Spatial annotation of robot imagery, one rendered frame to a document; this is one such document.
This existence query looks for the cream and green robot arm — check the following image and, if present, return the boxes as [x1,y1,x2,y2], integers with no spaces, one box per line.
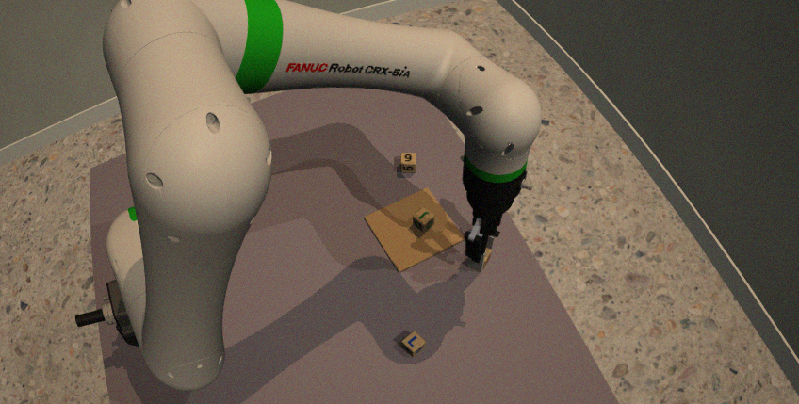
[75,0,542,391]

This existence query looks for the tan square mat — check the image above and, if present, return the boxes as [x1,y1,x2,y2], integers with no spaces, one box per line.
[365,187,465,272]

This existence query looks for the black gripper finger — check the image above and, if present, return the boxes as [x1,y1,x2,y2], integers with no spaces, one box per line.
[464,216,497,272]
[486,214,502,250]

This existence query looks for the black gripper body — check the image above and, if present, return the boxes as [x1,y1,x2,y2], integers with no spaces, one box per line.
[466,192,514,227]

